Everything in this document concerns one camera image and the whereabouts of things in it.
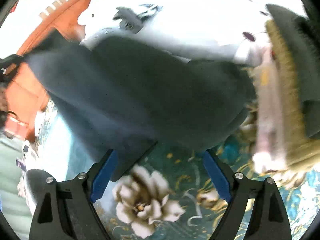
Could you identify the black and white fleece jacket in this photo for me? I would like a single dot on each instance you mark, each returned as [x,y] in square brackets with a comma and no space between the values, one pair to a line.
[126,96]

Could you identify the pink and olive folded blanket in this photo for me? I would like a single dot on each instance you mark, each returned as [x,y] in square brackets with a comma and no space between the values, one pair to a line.
[287,83]

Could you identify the grey and blue crumpled clothes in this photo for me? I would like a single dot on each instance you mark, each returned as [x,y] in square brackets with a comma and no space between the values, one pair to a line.
[133,19]

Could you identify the teal floral bed sheet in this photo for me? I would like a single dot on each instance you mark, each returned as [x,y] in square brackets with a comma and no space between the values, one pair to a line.
[169,194]

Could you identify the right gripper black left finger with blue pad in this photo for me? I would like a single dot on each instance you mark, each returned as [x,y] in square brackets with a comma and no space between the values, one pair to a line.
[65,209]

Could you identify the light blue floral duvet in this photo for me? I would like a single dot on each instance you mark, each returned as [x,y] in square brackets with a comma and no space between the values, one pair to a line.
[194,29]

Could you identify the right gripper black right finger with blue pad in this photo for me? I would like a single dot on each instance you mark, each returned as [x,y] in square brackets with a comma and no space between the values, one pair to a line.
[268,219]

